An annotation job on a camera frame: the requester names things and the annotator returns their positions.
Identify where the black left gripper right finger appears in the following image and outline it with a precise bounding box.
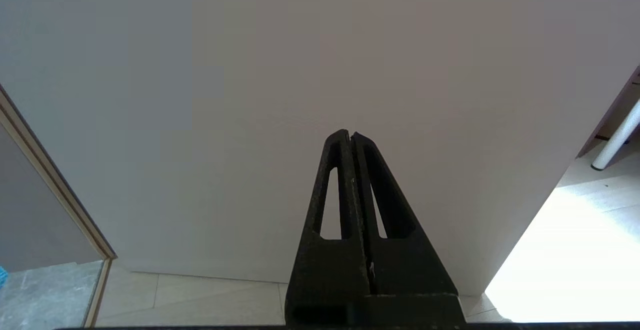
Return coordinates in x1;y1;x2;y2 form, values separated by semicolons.
351;131;467;327

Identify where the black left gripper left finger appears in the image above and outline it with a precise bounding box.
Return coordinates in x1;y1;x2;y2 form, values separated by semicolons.
284;129;372;327

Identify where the beige door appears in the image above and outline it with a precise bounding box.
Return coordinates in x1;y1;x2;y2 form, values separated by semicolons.
0;0;640;297

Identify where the white table with round legs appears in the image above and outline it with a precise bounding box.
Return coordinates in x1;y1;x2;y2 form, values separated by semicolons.
591;99;640;171

